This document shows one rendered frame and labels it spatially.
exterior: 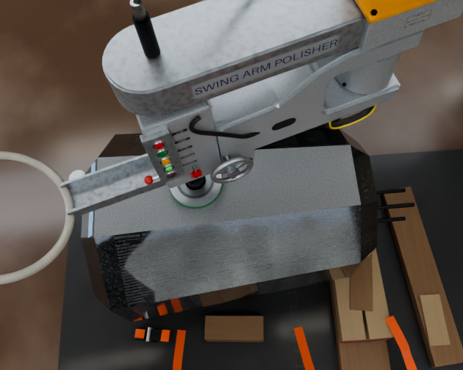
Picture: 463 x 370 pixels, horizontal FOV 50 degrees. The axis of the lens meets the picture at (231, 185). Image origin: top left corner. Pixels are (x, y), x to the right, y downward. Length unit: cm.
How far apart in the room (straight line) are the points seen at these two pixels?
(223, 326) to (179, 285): 57
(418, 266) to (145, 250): 148
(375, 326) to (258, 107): 144
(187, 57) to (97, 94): 222
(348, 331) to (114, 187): 138
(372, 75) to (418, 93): 175
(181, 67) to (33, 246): 208
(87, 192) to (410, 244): 176
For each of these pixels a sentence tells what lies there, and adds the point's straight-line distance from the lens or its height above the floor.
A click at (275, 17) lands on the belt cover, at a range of 133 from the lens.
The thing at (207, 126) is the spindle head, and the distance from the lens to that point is 144.
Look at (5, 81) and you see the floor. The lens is 378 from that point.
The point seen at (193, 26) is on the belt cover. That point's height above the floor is 174.
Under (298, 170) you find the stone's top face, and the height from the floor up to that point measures 87.
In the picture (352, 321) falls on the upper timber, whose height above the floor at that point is 20.
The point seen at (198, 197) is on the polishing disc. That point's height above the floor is 93.
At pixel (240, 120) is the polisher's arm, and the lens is 152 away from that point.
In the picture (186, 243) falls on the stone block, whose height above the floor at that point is 82.
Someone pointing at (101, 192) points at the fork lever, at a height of 113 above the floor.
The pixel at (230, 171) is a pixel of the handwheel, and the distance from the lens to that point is 162.
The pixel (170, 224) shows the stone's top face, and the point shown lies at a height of 87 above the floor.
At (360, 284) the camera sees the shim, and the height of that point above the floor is 21.
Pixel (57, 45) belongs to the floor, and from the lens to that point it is 380.
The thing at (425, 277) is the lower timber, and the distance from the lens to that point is 284.
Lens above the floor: 274
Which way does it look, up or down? 67 degrees down
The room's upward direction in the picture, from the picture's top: 9 degrees counter-clockwise
